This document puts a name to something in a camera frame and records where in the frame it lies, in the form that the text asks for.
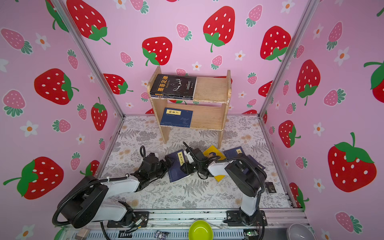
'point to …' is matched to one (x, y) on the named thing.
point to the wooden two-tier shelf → (206, 111)
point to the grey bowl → (298, 231)
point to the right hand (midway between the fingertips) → (181, 168)
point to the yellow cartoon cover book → (211, 151)
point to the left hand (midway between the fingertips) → (174, 163)
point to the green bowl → (200, 230)
